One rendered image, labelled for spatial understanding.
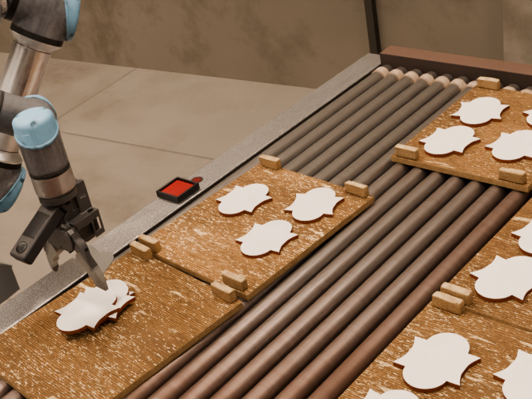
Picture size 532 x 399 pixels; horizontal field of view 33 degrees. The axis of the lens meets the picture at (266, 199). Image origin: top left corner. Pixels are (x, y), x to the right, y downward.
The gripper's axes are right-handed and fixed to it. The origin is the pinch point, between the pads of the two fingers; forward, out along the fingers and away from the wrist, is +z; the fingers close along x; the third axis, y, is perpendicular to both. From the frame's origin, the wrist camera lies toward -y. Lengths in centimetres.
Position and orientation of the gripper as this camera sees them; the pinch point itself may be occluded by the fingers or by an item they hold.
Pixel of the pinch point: (77, 283)
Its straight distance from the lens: 179.7
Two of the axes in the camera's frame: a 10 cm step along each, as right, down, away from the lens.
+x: -7.8, -2.0, 6.0
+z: 1.7, 8.5, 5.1
